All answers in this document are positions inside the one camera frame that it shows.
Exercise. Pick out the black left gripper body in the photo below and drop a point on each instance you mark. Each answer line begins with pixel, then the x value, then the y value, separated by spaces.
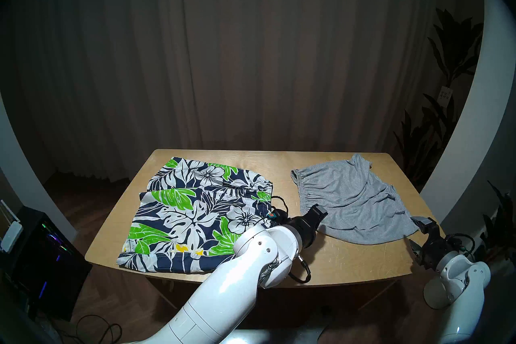
pixel 306 228

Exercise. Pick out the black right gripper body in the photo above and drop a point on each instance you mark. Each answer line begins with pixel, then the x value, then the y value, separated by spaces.
pixel 437 252

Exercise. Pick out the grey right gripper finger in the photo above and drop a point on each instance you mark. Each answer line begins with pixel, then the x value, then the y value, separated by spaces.
pixel 416 250
pixel 425 223

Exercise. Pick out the grey jersey shorts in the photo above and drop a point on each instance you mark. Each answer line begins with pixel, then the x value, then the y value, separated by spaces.
pixel 354 194

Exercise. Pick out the navy green floral shorts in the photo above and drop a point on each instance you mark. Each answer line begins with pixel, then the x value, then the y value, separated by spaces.
pixel 185 206

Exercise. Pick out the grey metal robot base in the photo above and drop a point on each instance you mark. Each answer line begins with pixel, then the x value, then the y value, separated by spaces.
pixel 282 335

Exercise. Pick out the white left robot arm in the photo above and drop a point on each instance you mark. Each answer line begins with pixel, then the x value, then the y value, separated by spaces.
pixel 234 286

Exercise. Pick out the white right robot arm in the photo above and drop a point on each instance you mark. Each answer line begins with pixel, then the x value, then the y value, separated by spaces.
pixel 463 278

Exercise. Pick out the white cylindrical plant pot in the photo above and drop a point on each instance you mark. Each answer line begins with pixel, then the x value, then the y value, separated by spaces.
pixel 433 295

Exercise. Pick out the small dark leafy plant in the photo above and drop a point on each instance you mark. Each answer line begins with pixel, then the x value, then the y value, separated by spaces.
pixel 500 222

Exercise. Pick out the white paper plant tag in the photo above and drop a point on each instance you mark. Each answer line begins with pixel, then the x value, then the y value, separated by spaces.
pixel 444 96

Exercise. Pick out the tall dark leafy plant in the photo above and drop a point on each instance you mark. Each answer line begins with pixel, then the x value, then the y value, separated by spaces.
pixel 451 49

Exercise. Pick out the beige pleated curtain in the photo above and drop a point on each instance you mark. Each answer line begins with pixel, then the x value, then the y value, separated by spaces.
pixel 242 45

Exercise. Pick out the black computer tower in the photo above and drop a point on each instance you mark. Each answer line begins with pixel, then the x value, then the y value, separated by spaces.
pixel 44 266

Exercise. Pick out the white router box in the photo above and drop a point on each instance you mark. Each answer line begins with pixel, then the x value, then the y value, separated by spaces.
pixel 11 234

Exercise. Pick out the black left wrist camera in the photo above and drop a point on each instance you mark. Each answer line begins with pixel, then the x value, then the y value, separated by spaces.
pixel 276 216

